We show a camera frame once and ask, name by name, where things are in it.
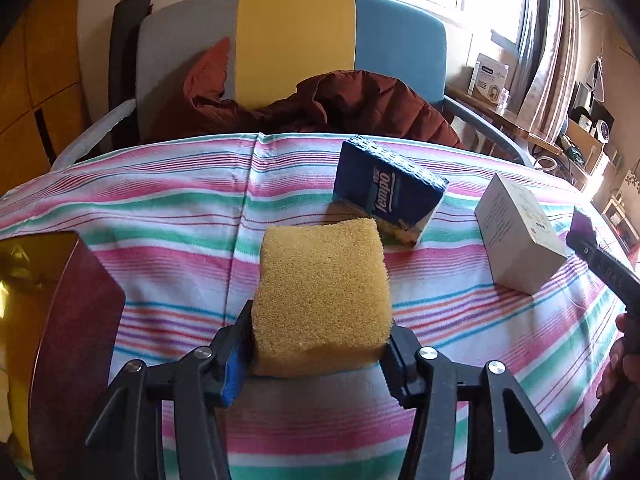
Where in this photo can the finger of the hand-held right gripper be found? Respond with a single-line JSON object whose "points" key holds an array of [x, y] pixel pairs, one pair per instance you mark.
{"points": [[600, 265]]}

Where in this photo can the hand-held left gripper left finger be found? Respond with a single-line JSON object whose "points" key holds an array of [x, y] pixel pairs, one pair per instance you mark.
{"points": [[232, 375]]}

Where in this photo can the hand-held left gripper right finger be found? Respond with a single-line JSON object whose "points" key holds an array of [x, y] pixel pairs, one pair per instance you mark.
{"points": [[400, 370]]}

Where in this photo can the yellow sponge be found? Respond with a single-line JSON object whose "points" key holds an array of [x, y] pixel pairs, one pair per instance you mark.
{"points": [[320, 290]]}

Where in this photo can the gold metal tin box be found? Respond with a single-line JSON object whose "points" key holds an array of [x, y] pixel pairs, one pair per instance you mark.
{"points": [[75, 350]]}

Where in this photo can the person's right hand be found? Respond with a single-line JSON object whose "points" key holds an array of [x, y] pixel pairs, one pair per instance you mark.
{"points": [[614, 360]]}

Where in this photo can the white cardboard box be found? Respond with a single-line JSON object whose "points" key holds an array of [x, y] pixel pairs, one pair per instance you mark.
{"points": [[515, 240]]}

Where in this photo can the black round-faced speaker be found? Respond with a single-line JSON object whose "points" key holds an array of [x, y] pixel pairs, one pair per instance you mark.
{"points": [[602, 127]]}

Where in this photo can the wooden side desk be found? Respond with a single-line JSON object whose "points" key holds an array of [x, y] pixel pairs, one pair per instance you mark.
{"points": [[520, 130]]}

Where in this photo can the striped pink green tablecloth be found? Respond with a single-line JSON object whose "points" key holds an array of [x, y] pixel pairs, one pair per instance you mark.
{"points": [[175, 220]]}

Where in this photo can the blue tissue pack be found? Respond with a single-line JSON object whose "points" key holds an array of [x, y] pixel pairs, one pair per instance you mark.
{"points": [[380, 185]]}

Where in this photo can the white blue printed box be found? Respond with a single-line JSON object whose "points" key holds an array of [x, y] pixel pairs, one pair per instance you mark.
{"points": [[489, 80]]}

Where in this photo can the beige curtain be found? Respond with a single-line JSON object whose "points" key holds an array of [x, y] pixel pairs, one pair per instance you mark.
{"points": [[550, 50]]}

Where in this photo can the maroon padded jacket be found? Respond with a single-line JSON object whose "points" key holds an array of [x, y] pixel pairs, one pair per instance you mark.
{"points": [[360, 105]]}

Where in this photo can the black chair back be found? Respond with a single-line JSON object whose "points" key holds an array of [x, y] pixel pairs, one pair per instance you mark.
{"points": [[122, 60]]}

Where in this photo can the grey yellow blue armchair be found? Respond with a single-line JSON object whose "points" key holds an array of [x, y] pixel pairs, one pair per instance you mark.
{"points": [[295, 45]]}

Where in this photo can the wooden cabinet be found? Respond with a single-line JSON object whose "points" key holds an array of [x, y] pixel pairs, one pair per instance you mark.
{"points": [[45, 85]]}

